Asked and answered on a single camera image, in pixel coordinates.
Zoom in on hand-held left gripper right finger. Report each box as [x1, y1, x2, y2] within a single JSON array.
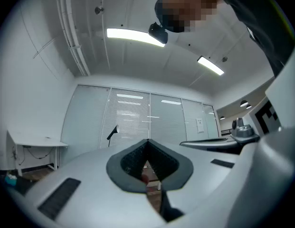
[[147, 139, 242, 228]]

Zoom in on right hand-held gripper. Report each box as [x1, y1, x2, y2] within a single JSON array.
[[180, 98, 284, 154]]

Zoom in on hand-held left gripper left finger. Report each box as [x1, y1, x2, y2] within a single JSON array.
[[18, 139, 167, 228]]

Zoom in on white paper notice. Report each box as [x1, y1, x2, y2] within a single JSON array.
[[196, 117, 205, 134]]

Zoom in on black desk lamp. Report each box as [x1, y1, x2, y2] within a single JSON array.
[[106, 124, 120, 148]]

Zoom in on white desk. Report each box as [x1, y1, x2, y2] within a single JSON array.
[[6, 129, 69, 177]]

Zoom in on ceiling light panel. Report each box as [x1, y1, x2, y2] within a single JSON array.
[[106, 28, 166, 48], [197, 56, 225, 76]]

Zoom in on teal cloth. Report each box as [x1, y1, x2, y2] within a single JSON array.
[[4, 173, 19, 187]]

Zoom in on person's black shirt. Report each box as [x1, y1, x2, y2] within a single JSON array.
[[209, 0, 295, 78]]

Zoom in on person's head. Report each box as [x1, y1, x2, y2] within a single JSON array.
[[154, 0, 224, 33]]

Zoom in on white ceiling pipes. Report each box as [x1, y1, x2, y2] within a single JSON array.
[[55, 0, 91, 77]]

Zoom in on right hand-held gripper camera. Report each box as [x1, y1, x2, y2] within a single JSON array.
[[231, 117, 255, 137]]

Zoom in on black desk cable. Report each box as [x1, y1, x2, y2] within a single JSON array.
[[23, 146, 55, 161]]

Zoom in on black head-worn camera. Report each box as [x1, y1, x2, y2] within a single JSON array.
[[148, 22, 169, 45]]

